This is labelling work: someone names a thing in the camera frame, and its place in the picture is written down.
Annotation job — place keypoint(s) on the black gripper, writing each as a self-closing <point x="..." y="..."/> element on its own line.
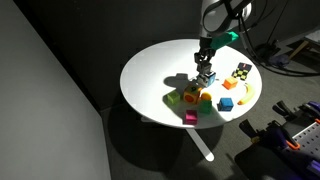
<point x="206" y="46"/>

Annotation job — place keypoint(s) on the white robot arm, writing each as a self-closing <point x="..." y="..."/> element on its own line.
<point x="223" y="16"/>

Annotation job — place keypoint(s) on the orange block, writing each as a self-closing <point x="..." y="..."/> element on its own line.
<point x="230" y="82"/>

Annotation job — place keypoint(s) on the light green block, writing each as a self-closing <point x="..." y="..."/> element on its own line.
<point x="173" y="97"/>

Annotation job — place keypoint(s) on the blue block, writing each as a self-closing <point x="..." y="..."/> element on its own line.
<point x="226" y="104"/>

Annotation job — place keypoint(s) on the magenta block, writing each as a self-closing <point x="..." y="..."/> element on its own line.
<point x="191" y="117"/>

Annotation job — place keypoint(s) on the blue white patterned cube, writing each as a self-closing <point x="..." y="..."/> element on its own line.
<point x="208" y="80"/>

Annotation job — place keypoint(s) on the small yellow ball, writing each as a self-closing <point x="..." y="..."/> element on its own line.
<point x="206" y="96"/>

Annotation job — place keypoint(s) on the orange yellow number cube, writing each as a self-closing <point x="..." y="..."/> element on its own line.
<point x="192" y="95"/>

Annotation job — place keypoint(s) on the black patterned cube red stripe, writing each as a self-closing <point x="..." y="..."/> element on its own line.
<point x="242" y="71"/>

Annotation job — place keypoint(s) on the yellow banana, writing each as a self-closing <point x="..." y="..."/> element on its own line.
<point x="248" y="94"/>

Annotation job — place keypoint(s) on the dark bag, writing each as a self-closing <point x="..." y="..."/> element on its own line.
<point x="271" y="55"/>

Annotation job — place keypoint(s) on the black clamp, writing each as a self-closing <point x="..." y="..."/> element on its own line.
<point x="250" y="128"/>
<point x="286" y="110"/>

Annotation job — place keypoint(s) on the white table leg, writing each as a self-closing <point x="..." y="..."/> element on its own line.
<point x="200" y="143"/>

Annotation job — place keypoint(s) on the wooden side table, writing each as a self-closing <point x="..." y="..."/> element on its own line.
<point x="311" y="37"/>

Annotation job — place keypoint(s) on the flat dark gray plate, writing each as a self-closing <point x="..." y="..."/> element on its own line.
<point x="260" y="163"/>

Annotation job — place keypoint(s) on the black perforated board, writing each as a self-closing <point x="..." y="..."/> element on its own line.
<point x="306" y="143"/>

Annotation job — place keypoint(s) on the small purple clamp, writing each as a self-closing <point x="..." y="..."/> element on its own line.
<point x="314" y="166"/>

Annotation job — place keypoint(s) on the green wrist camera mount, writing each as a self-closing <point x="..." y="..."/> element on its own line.
<point x="225" y="39"/>

